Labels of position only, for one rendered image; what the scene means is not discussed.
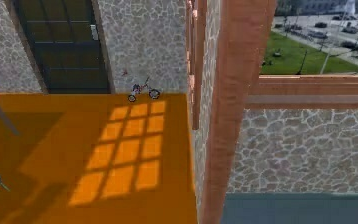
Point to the small red toy bicycle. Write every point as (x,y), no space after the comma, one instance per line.
(141,90)

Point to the narrow wooden framed window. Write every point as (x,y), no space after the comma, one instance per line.
(195,60)

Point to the dark green room door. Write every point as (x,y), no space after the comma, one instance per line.
(67,50)

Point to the brown wooden framed window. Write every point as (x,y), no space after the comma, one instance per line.
(297,50)

